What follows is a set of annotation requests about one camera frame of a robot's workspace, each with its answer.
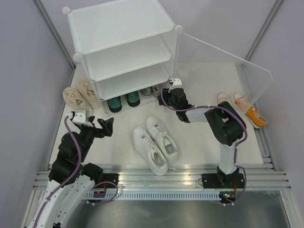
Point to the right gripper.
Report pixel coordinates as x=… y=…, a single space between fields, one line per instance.
x=166 y=93

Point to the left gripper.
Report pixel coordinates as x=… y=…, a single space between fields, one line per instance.
x=107 y=127

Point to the grey canvas sneaker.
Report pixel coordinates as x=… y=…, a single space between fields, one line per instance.
x=147 y=92
x=155 y=91

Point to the green loafer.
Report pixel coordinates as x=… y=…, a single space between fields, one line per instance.
x=114 y=104
x=133 y=99

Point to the white sneaker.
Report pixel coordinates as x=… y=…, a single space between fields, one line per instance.
x=149 y=151
x=160 y=134

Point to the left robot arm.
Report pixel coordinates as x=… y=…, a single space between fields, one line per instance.
x=69 y=180

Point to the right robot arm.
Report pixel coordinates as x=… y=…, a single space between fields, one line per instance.
x=227 y=126

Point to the translucent cabinet door panel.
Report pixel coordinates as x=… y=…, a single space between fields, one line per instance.
x=205 y=71

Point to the white plastic shoe cabinet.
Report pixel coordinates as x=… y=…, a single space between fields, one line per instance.
x=124 y=46

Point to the beige sneaker right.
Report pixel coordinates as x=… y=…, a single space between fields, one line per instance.
x=85 y=88

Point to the beige sneaker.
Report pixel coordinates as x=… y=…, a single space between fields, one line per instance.
x=74 y=99
x=85 y=88

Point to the beige sneaker left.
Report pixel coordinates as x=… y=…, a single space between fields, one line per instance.
x=74 y=99

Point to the orange canvas sneaker left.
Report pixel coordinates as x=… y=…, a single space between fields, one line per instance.
x=223 y=97

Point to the orange canvas sneaker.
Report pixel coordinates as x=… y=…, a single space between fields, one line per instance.
x=252 y=114
x=223 y=97

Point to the orange canvas sneaker right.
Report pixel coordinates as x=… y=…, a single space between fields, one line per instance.
x=252 y=114

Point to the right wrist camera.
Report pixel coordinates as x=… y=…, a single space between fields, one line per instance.
x=175 y=82

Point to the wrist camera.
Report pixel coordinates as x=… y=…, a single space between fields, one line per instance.
x=175 y=82
x=79 y=117

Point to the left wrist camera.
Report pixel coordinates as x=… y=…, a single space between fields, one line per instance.
x=79 y=117

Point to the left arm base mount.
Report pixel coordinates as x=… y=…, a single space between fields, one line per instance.
x=108 y=180

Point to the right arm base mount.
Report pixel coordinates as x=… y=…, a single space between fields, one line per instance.
x=221 y=181

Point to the aluminium frame rail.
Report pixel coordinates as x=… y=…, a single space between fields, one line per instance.
x=190 y=179

